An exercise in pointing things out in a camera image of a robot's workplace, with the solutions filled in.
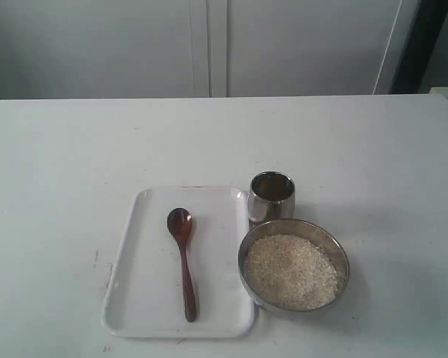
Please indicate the brown wooden spoon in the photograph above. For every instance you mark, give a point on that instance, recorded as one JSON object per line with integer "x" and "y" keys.
{"x": 180, "y": 225}

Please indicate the small steel cup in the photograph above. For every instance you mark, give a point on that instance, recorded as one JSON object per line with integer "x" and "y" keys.
{"x": 271, "y": 196}

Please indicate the beige granular powder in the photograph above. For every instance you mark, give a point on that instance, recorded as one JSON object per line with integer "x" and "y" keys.
{"x": 290, "y": 272}

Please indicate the steel bowl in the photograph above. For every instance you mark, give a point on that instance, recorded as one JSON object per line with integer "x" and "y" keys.
{"x": 306, "y": 230}

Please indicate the white rectangular plastic tray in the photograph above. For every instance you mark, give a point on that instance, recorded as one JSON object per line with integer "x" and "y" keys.
{"x": 145, "y": 296}

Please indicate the dark vertical post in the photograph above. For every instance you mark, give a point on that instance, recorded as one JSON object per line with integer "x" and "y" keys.
{"x": 419, "y": 45}

